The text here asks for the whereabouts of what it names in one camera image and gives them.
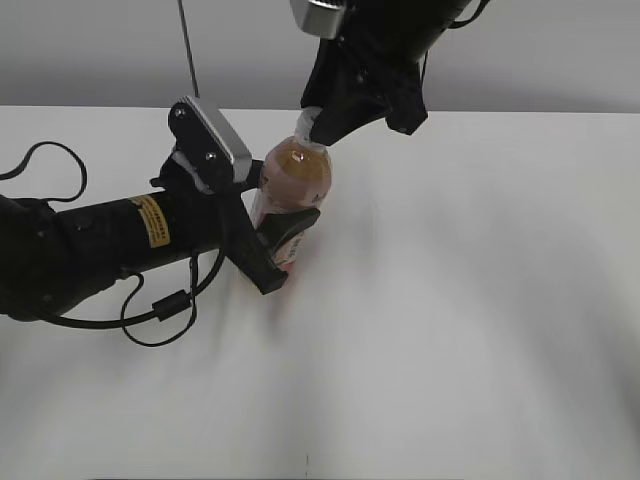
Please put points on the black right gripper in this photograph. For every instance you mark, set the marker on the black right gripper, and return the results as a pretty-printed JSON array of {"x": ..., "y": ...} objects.
[{"x": 371, "y": 65}]

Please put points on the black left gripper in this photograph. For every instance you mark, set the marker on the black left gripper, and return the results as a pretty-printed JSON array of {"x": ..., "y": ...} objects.
[{"x": 221, "y": 221}]

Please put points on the pink peach tea bottle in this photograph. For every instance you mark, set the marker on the pink peach tea bottle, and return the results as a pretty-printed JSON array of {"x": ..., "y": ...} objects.
[{"x": 297, "y": 174}]

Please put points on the white bottle cap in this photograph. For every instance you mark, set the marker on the white bottle cap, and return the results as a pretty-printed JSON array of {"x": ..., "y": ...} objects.
[{"x": 304, "y": 125}]

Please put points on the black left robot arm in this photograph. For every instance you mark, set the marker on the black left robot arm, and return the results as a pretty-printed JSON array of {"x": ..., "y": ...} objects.
[{"x": 51, "y": 261}]

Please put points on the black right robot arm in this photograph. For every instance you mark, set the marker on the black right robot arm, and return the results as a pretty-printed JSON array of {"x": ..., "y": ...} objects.
[{"x": 441, "y": 15}]

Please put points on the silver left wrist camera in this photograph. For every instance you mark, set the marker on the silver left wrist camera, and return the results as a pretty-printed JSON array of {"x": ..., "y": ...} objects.
[{"x": 207, "y": 147}]

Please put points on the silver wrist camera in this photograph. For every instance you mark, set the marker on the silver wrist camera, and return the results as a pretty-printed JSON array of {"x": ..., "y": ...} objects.
[
  {"x": 207, "y": 147},
  {"x": 319, "y": 18}
]

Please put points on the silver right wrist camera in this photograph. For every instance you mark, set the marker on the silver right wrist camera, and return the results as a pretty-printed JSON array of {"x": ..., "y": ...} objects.
[{"x": 319, "y": 18}]

